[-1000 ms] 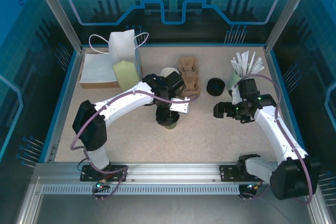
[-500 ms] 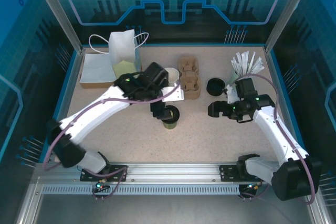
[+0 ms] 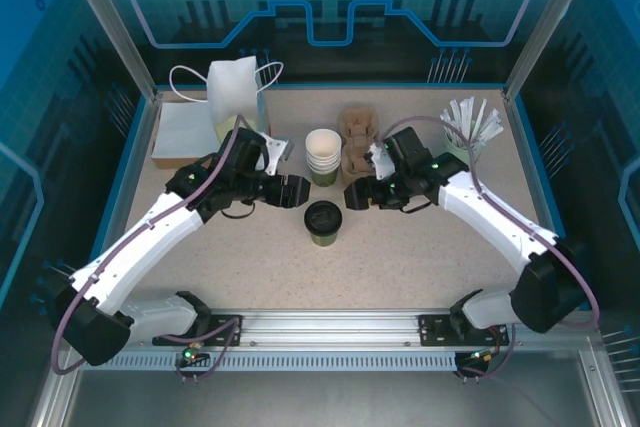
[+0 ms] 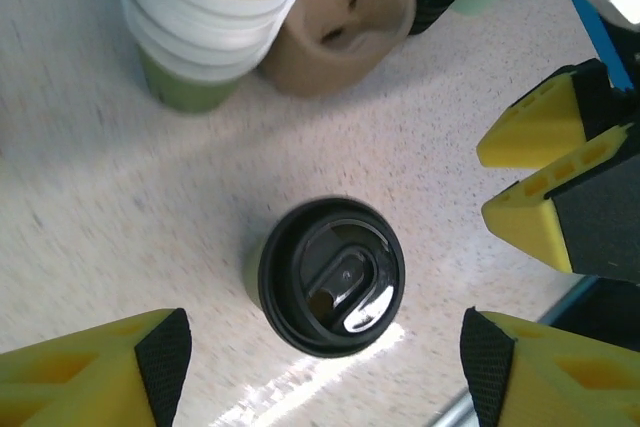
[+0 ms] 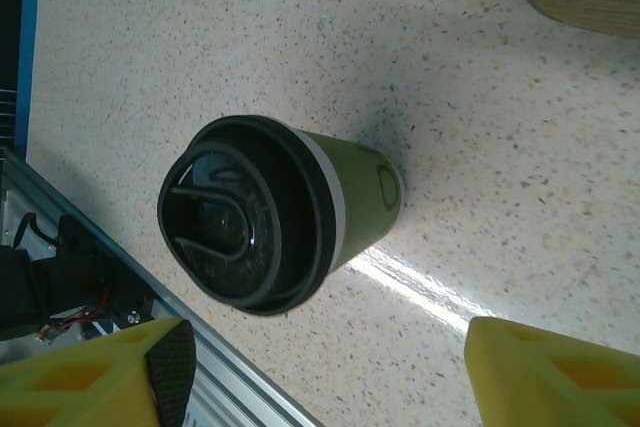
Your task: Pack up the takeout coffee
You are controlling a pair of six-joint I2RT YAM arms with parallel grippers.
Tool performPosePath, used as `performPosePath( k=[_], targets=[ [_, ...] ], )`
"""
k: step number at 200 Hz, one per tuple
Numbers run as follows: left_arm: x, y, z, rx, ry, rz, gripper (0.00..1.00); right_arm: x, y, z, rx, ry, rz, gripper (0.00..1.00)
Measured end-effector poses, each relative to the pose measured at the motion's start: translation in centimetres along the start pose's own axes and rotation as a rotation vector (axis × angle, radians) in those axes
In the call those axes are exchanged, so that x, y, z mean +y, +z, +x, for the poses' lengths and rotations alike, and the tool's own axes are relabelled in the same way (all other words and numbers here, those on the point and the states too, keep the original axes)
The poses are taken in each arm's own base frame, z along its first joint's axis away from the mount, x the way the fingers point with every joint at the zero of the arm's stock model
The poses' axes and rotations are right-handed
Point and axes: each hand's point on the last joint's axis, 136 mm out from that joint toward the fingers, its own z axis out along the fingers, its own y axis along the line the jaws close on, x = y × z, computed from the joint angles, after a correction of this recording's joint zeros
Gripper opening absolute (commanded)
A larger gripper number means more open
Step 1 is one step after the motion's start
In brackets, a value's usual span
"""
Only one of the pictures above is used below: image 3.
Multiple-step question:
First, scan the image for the green paper cup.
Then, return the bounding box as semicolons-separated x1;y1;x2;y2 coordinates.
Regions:
308;226;341;249

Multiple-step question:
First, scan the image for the slotted cable duct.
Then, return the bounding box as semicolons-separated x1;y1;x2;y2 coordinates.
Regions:
78;352;459;372

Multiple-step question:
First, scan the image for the stack of paper cups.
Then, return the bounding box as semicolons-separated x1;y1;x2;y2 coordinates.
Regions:
303;128;344;188

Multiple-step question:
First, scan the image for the aluminium frame post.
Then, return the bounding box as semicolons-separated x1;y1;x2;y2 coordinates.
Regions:
502;0;589;103
54;0;164;101

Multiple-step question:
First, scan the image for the gripper thin black cable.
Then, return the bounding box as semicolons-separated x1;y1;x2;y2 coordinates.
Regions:
219;199;257;221
399;199;439;214

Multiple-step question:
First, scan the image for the black cup lid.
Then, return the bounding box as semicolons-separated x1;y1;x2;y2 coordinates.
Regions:
303;199;345;237

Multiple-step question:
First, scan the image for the printed paper bag with handles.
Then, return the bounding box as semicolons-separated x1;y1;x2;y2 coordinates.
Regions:
168;57;285;146

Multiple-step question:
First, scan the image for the aluminium mounting rail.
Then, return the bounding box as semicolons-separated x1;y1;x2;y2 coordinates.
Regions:
64;309;601;354

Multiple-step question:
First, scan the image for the right gripper thin black cable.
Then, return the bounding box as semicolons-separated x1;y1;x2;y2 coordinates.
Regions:
399;199;439;214

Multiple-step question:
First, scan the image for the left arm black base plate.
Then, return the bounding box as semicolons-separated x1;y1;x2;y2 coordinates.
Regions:
152;313;245;348

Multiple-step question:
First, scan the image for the white wrapped straw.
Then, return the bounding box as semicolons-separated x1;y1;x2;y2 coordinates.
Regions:
449;99;467;141
468;97;489;146
473;109;500;147
459;97;474;143
442;106;464;142
477;119;504;149
439;114;461;143

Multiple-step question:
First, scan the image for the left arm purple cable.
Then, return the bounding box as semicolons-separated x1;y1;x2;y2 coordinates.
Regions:
51;114;251;383

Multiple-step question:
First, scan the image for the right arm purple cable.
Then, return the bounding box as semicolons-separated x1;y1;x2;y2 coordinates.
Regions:
374;115;601;383

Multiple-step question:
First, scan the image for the grey metal shelf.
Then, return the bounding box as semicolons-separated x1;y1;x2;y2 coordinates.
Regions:
29;369;626;427

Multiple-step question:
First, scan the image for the left gripper thin black cable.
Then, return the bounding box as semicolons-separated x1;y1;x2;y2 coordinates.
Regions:
219;199;257;221

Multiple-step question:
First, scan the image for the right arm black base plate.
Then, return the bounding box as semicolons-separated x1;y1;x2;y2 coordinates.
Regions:
417;313;511;348

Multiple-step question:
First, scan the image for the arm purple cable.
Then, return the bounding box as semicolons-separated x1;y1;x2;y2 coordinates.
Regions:
51;114;251;383
374;115;601;383

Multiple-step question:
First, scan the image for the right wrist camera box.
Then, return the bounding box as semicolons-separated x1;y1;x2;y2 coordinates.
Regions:
368;141;395;181

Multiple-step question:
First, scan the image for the white napkin stack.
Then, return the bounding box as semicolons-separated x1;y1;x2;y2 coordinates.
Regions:
152;101;224;161

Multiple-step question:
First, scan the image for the pale green holder cup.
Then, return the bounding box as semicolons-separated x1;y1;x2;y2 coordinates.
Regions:
443;130;481;166

